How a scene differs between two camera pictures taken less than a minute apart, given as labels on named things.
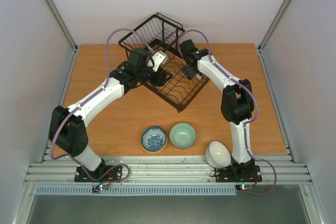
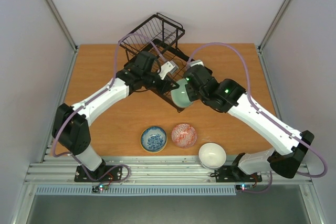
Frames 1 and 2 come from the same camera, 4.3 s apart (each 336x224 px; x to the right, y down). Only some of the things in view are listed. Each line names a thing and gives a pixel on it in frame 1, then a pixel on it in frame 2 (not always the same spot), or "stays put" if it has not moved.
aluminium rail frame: [167, 169] stays put
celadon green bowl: [182, 136] -> [180, 95]
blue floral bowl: [153, 139] stays put
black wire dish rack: [163, 33] stays put
